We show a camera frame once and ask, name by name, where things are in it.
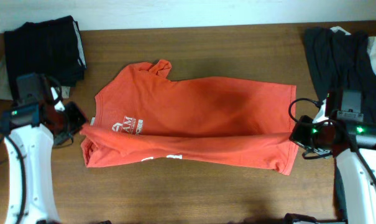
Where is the beige folded garment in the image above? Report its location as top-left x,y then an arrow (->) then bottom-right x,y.
0,57 -> 70,105

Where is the dark clothes pile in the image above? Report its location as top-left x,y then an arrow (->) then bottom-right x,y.
302,26 -> 376,218

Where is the orange t-shirt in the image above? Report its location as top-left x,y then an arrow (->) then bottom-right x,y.
81,60 -> 298,175

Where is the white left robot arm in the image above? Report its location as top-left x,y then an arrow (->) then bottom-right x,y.
0,102 -> 87,223

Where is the black folded garment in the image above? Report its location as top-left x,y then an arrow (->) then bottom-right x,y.
4,16 -> 87,100

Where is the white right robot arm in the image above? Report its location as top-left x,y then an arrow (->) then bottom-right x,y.
290,116 -> 376,223

